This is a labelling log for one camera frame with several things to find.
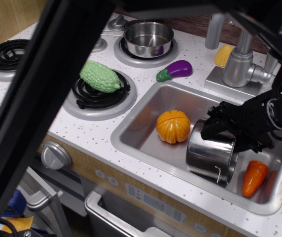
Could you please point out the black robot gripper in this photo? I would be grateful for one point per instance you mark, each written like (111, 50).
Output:
(249, 123)

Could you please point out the tall stainless steel pot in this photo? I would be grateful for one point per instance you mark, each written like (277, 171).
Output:
(213, 159)

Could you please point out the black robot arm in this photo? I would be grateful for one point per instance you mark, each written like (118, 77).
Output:
(259, 17)

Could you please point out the stainless steel sink basin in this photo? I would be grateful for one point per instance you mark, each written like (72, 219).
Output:
(136, 135)

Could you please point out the orange toy carrot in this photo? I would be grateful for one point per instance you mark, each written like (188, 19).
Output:
(254, 177)

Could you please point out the orange toy pumpkin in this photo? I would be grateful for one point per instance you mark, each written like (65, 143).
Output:
(173, 126)

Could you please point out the silver toy faucet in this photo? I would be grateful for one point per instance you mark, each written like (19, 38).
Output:
(240, 77)

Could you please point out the purple toy eggplant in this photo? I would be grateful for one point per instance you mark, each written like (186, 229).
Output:
(177, 69)

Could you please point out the yellow toy corn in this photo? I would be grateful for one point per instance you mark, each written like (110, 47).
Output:
(222, 55)

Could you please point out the back right black burner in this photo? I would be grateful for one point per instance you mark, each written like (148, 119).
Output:
(125, 57)

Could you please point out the black burner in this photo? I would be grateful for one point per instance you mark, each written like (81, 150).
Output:
(87, 103)
(125, 57)
(11, 53)

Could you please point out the green toy bitter gourd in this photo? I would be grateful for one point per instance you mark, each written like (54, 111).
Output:
(100, 77)

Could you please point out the front right black burner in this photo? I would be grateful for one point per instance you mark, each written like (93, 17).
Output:
(87, 103)

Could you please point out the silver stove knob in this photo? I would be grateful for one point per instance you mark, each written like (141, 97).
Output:
(100, 45)
(117, 24)

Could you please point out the large silver oven dial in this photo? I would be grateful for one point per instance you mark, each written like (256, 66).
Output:
(54, 156)

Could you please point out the black foreground pole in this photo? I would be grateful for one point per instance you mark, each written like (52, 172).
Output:
(62, 41)

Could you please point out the blue clamp tool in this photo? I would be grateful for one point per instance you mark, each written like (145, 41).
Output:
(16, 205)

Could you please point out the yellow tape piece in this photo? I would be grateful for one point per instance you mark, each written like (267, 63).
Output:
(19, 223)

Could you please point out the front left black burner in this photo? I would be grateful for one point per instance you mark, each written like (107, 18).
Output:
(11, 53)

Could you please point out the steel saucepan with handle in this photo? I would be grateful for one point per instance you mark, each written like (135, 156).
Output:
(145, 39)

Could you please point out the silver dishwasher door handle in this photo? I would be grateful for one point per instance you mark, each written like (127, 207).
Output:
(112, 224)

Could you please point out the silver oven door handle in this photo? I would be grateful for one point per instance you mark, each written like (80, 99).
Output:
(38, 193)

